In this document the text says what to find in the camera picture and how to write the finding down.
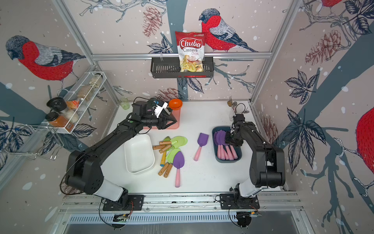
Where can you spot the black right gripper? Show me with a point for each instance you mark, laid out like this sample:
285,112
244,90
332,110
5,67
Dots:
228,141

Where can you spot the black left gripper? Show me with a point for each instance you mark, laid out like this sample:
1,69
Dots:
162,123

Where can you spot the purple square shovel pink handle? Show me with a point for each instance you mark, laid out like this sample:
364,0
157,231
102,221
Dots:
202,141

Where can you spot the white storage tray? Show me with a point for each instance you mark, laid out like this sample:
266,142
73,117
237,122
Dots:
139,155

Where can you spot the green shovel wooden handle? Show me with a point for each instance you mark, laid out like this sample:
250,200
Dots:
171,143
165,170

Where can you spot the green shovel yellow handle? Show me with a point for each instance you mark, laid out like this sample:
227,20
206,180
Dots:
163,159

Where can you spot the purple shovel front pink handle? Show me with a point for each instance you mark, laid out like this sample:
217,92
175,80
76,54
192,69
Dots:
178,162

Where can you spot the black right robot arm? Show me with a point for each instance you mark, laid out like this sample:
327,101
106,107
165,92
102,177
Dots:
267,167

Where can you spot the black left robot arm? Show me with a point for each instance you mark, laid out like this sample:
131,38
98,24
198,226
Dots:
84,167

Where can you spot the teal storage tray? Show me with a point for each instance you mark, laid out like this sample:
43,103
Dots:
227,147

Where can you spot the small green glass cup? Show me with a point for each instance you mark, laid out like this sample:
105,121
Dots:
124,103

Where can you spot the clear glass with cutlery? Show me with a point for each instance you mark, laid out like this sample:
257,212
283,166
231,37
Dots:
236,108

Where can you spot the orange plastic bowl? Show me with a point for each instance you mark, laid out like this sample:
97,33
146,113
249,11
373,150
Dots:
175,104

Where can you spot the pink cutting board tray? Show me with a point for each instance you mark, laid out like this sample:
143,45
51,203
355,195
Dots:
175,124

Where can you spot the Chuba cassava chips bag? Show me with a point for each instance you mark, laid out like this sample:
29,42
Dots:
191,51

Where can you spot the black lid spice jar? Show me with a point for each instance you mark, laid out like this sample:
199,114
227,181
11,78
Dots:
57,104

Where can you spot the orange spice jar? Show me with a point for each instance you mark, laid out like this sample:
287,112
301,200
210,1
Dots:
57,120

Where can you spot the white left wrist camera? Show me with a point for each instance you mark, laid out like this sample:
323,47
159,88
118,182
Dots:
160,106

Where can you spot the black wire wall basket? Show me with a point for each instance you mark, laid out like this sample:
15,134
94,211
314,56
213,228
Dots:
169,68

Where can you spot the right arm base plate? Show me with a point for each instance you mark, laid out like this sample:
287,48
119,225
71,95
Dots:
230,201

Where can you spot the white wire spice rack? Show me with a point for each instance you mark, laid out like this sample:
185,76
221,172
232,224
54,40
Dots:
81,98

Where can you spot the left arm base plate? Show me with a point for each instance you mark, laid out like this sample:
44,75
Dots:
125,203

